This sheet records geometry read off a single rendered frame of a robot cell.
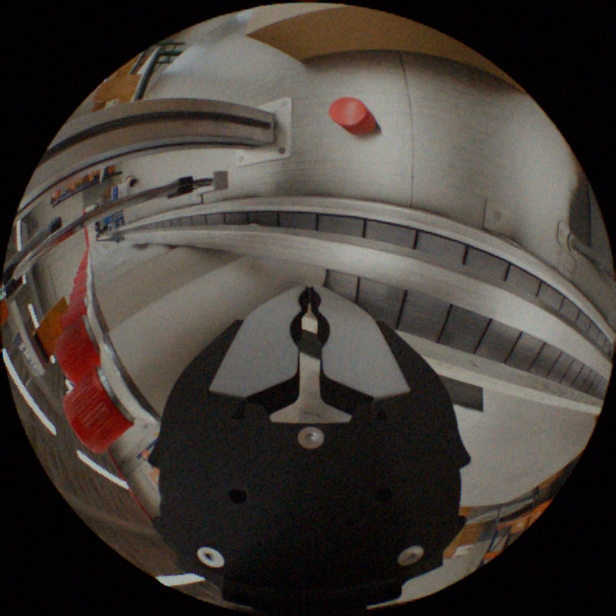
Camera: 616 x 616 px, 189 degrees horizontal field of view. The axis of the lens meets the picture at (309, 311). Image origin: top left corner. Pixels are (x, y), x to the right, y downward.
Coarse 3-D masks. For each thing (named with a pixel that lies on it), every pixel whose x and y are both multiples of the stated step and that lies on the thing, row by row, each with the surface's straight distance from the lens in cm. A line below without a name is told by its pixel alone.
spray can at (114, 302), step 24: (144, 264) 15; (168, 264) 14; (192, 264) 15; (216, 264) 15; (120, 288) 14; (144, 288) 13; (168, 288) 14; (96, 312) 13; (120, 312) 13; (72, 336) 15; (96, 336) 14; (72, 360) 14; (96, 360) 15
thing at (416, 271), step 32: (288, 256) 9; (320, 256) 8; (352, 256) 8; (384, 256) 7; (416, 256) 7; (416, 288) 7; (448, 288) 7; (480, 288) 8; (512, 288) 9; (512, 320) 9; (544, 320) 9; (576, 352) 13
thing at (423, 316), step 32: (160, 224) 43; (192, 224) 31; (288, 224) 19; (320, 224) 17; (352, 224) 16; (384, 224) 15; (448, 256) 16; (480, 256) 16; (352, 288) 18; (384, 288) 17; (544, 288) 19; (384, 320) 18; (416, 320) 17; (448, 320) 17; (480, 320) 18; (576, 320) 24; (480, 352) 20; (512, 352) 21; (544, 352) 23; (608, 352) 38; (576, 384) 33; (608, 384) 49
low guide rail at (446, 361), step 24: (408, 336) 16; (432, 360) 15; (456, 360) 16; (480, 360) 18; (480, 384) 17; (504, 384) 18; (528, 384) 20; (552, 384) 25; (576, 408) 31; (600, 408) 43
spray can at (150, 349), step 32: (256, 256) 14; (192, 288) 11; (224, 288) 11; (256, 288) 11; (288, 288) 13; (128, 320) 10; (160, 320) 10; (192, 320) 10; (224, 320) 10; (128, 352) 9; (160, 352) 9; (192, 352) 9; (96, 384) 10; (128, 384) 9; (160, 384) 9; (96, 416) 10; (128, 416) 11; (160, 416) 10; (96, 448) 11
